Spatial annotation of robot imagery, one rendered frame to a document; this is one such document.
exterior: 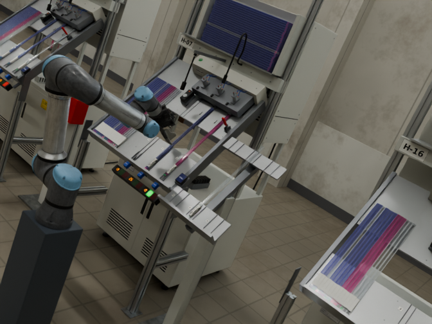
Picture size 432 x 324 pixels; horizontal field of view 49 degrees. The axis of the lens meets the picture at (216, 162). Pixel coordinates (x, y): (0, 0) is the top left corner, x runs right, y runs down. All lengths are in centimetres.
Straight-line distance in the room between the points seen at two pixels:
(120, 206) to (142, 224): 21
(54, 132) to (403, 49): 430
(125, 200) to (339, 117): 335
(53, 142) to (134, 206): 104
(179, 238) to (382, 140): 333
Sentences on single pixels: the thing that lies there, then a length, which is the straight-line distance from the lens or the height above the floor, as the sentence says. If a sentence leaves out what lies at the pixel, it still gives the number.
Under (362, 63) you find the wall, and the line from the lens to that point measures 568.
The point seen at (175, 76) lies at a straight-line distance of 283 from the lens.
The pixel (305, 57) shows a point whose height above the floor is 153.
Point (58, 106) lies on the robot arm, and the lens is 193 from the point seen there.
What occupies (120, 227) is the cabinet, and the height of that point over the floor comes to 16.
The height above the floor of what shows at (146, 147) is 80.
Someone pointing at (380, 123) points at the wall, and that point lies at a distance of 553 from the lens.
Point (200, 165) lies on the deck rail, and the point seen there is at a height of 86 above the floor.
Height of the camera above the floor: 154
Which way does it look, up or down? 16 degrees down
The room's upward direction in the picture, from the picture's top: 23 degrees clockwise
